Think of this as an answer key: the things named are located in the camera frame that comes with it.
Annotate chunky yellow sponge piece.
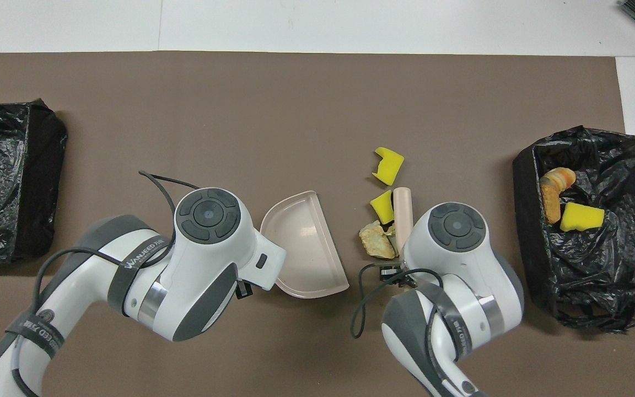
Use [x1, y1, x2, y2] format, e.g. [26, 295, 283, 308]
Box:
[559, 202, 606, 233]

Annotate brown paper table mat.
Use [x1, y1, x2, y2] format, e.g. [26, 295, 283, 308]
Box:
[0, 51, 635, 397]

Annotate beige hand brush black bristles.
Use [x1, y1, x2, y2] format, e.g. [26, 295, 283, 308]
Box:
[393, 187, 413, 259]

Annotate notched yellow-green sponge piece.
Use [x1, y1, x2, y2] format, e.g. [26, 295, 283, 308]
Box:
[372, 147, 405, 186]

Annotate beige plastic dustpan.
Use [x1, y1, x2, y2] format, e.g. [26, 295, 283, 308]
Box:
[260, 190, 351, 300]

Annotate small yellow sponge piece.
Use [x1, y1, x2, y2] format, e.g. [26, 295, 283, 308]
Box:
[369, 190, 396, 226]

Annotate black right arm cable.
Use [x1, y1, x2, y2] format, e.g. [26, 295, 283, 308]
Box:
[350, 267, 446, 340]

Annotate brown bread-like piece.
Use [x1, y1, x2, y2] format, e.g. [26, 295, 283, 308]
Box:
[541, 185, 562, 225]

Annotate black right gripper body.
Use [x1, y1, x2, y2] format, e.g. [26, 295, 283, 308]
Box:
[374, 263, 418, 288]

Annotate black bag lined bin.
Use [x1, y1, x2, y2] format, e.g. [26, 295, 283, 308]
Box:
[0, 98, 68, 264]
[513, 126, 635, 334]

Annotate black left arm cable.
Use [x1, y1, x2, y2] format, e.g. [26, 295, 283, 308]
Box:
[32, 170, 203, 315]

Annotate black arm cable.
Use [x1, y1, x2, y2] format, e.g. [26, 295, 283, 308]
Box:
[350, 267, 446, 340]
[32, 170, 203, 315]

